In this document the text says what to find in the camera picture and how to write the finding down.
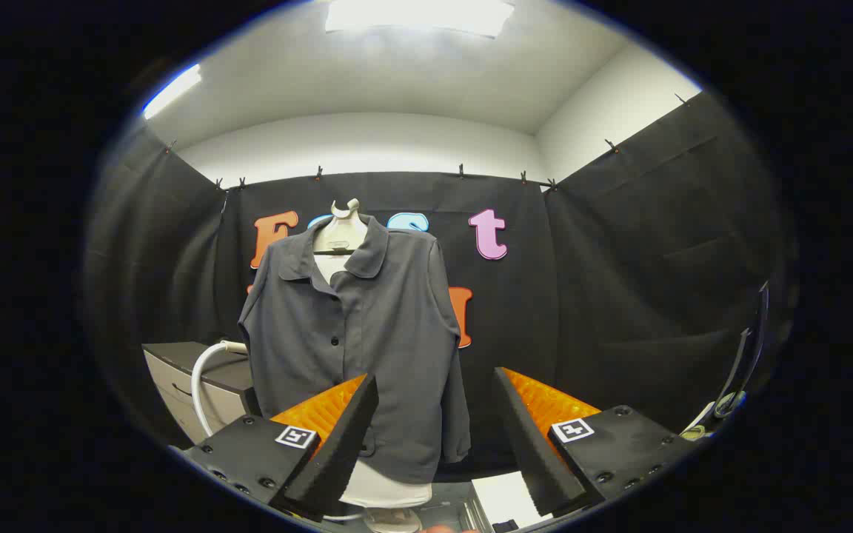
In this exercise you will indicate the large ceiling light panel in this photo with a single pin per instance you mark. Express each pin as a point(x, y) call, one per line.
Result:
point(419, 15)

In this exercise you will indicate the white mannequin torso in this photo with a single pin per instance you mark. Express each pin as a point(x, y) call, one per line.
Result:
point(341, 233)

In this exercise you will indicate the drawer cabinet with dark top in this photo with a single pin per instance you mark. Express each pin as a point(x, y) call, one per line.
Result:
point(212, 370)

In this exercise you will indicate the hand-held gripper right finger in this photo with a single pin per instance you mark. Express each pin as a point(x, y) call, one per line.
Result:
point(534, 444)

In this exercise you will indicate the white board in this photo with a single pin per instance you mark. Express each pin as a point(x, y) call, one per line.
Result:
point(504, 496)

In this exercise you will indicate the dark upright stand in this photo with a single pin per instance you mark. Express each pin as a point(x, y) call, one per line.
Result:
point(751, 348)

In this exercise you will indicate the tape roll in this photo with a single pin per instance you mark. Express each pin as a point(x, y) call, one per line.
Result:
point(730, 403)

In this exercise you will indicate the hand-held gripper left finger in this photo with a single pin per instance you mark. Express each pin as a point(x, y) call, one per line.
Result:
point(338, 444)

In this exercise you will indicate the white side table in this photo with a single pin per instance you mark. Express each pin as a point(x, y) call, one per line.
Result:
point(699, 420)

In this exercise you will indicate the small ceiling light panel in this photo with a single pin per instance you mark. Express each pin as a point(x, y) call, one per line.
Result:
point(172, 90)

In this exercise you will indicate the small black block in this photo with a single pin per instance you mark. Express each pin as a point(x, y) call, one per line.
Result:
point(506, 526)

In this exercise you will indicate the black backdrop cloth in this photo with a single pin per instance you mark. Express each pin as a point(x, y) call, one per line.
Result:
point(619, 281)

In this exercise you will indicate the dark grey button shirt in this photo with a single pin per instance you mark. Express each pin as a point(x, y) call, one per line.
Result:
point(389, 326)

